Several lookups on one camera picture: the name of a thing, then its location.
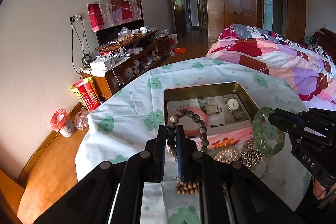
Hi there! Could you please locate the dark stone bead bracelet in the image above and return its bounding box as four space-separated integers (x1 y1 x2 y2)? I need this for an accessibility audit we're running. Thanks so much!
165 109 210 158

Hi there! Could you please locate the green jade bangle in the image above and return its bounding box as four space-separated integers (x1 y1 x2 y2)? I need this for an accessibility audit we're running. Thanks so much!
252 107 285 156

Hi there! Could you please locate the person's right hand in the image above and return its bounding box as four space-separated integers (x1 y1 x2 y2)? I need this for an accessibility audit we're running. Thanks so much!
313 179 326 200

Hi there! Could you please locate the pink jade bangle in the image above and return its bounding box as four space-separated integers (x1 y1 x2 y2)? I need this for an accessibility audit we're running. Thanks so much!
177 107 209 137

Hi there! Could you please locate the pink metal tin box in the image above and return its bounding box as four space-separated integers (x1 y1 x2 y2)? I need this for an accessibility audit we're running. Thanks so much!
163 82 259 150

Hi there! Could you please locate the pink patchwork quilt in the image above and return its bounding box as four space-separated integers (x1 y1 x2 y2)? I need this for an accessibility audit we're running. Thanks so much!
206 23 335 103

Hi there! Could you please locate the white green patterned tablecloth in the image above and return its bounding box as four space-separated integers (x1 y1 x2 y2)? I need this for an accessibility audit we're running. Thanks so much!
75 58 305 223

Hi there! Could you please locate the silver wrist watch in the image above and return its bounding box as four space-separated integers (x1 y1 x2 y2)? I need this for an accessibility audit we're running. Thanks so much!
223 94 244 120

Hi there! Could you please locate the clear plastic bag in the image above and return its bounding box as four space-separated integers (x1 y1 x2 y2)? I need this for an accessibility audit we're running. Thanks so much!
74 107 90 130

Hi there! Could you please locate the dark wooden headboard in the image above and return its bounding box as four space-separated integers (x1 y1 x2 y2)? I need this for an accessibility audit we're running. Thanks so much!
312 27 336 63

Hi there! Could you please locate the orange item on floor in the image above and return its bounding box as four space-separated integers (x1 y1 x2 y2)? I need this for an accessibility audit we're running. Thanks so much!
173 47 187 53

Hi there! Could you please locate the red yellow gift bag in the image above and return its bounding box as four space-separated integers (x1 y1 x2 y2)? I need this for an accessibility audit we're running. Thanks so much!
71 77 100 111

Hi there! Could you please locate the small bin with red bag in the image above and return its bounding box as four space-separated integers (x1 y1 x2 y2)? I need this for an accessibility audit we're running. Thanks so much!
50 109 75 138

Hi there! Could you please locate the wooden TV cabinet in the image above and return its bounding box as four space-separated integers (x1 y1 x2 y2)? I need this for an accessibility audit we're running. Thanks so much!
81 30 170 101

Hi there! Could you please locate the white box device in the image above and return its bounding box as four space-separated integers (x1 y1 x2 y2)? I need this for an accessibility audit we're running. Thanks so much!
90 56 115 71

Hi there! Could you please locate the black television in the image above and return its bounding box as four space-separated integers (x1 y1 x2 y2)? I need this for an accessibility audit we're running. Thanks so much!
94 8 144 45

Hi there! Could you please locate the red patchwork TV cover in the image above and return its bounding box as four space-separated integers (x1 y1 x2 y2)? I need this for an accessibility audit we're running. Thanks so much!
87 0 142 32

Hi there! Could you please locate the wooden door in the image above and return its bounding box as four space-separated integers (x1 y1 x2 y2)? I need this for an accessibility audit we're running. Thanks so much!
171 0 186 40

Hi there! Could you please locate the brown wooden bead bracelet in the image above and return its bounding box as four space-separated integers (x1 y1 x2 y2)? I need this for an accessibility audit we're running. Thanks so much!
174 181 200 196

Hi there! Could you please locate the silver bead bracelet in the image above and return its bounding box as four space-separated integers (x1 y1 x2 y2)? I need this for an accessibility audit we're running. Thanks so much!
239 139 263 171

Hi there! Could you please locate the wall power socket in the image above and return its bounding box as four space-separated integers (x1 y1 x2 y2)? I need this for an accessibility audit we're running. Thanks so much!
70 13 83 23

